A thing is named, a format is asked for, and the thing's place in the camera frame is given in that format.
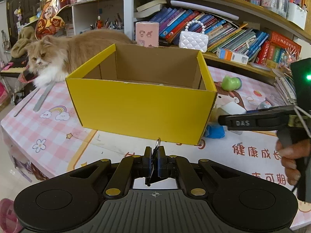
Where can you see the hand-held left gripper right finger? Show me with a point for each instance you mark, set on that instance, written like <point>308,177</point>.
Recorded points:
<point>159,167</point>

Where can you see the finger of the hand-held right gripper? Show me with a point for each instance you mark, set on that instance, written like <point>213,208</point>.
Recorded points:
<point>272,110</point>
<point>223,120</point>

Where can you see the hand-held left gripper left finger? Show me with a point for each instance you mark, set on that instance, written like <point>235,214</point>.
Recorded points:
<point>148,167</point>

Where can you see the white eraser block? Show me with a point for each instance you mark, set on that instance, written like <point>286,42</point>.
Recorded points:
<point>232,108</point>

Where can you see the yellow cardboard box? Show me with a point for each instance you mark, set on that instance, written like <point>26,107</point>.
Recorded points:
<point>141,106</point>

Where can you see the person's right hand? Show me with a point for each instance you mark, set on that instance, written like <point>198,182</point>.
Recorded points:
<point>291,157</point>

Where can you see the blue clay lump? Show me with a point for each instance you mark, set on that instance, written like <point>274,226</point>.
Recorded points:
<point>215,131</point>

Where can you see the stack of thin booklets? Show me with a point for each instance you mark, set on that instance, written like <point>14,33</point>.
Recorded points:
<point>285,89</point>

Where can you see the colourful sparkly ornament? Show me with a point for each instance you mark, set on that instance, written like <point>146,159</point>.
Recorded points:
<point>292,60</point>

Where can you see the green plastic toy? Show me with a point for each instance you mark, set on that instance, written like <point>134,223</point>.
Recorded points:
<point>229,83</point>

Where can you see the wooden bookshelf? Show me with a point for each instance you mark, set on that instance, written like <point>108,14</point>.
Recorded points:
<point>252,70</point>

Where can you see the red dictionaries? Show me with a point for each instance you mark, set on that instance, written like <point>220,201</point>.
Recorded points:
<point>277,51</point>

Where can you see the orange and white carton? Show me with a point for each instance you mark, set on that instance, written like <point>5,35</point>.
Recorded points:
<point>230,56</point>

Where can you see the white pen organizer box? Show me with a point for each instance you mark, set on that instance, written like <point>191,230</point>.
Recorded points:
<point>295,17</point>

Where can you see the row of colourful leaning books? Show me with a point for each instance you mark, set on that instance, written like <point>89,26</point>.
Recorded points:
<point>218,29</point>

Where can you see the pink checked printed tablecloth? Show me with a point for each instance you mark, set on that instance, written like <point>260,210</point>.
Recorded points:
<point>60,136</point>

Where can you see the rolled white paper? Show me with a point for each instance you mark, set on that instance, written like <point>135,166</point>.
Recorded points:
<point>206,8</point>

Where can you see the pink printed cylinder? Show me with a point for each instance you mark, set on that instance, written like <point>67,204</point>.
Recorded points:
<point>147,34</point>

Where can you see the metal ruler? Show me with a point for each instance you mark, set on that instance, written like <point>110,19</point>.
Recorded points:
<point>43,97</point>

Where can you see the stack of thick white-paged books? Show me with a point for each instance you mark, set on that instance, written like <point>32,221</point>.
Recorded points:
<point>150,7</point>

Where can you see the orange and white fluffy cat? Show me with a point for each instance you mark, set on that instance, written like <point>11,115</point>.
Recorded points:
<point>80,48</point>

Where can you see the pink plastic stool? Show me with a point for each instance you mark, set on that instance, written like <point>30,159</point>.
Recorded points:
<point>7,213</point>

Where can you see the white shelf unit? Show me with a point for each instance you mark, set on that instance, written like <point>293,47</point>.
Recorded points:
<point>77,12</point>

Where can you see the brown plush cloth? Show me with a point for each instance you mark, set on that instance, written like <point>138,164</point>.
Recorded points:
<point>23,41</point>

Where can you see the red and gold foil decoration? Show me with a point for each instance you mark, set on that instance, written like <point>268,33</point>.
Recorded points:
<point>49,14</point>

